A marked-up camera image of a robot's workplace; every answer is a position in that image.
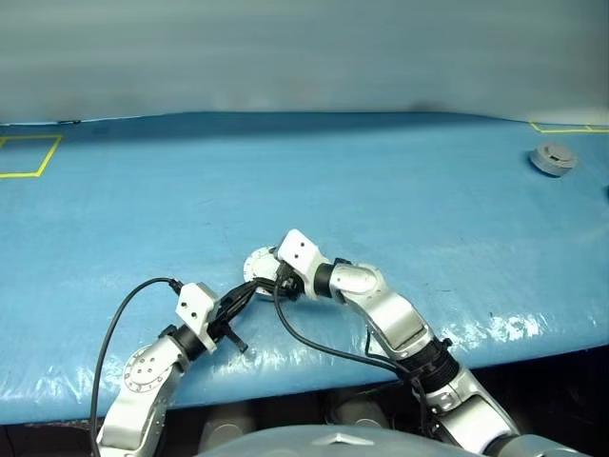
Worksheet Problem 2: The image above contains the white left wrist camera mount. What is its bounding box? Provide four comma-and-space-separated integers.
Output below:
174, 281, 221, 354

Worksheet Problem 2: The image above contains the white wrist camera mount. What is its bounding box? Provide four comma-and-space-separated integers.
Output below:
174, 281, 221, 354
276, 228, 330, 300

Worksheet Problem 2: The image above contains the grey robot torso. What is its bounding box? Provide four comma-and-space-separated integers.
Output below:
194, 424, 591, 457

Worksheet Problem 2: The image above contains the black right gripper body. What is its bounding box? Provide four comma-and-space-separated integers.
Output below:
273, 262, 305, 301

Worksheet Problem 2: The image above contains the grey round cap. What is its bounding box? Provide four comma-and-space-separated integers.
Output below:
527, 142, 580, 179

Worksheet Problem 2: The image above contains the blue plastic table cover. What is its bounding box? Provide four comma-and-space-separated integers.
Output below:
0, 110, 609, 425

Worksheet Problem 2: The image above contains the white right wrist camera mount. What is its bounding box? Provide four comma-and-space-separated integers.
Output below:
276, 228, 330, 300

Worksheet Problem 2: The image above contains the grey rounded shape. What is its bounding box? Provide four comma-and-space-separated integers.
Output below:
326, 396, 392, 428
199, 407, 259, 449

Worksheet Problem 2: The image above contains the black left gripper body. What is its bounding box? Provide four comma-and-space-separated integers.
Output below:
206, 296, 249, 355

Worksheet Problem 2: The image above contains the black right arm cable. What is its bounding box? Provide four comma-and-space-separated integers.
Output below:
272, 283, 453, 437

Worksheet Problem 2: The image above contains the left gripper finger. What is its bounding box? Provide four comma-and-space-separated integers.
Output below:
219, 281, 261, 311
223, 285, 261, 326

